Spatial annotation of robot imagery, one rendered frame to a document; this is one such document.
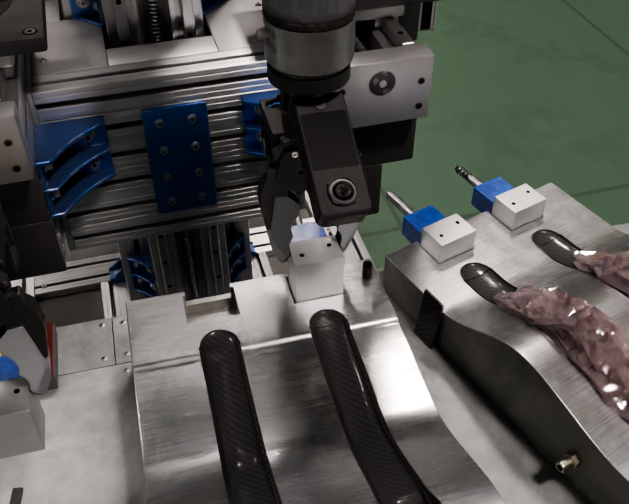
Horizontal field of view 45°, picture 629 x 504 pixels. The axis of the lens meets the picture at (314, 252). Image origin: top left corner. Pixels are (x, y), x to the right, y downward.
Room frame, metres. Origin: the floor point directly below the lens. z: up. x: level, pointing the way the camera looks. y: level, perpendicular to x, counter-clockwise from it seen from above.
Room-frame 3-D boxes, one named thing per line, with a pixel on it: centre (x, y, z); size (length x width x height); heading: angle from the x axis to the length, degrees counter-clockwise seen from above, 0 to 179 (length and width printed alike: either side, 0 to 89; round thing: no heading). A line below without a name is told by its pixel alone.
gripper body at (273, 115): (0.59, 0.01, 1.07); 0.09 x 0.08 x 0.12; 15
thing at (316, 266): (0.60, 0.01, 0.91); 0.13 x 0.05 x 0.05; 15
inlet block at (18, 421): (0.41, 0.26, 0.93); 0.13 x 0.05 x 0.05; 15
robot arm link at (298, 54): (0.59, 0.01, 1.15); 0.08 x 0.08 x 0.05
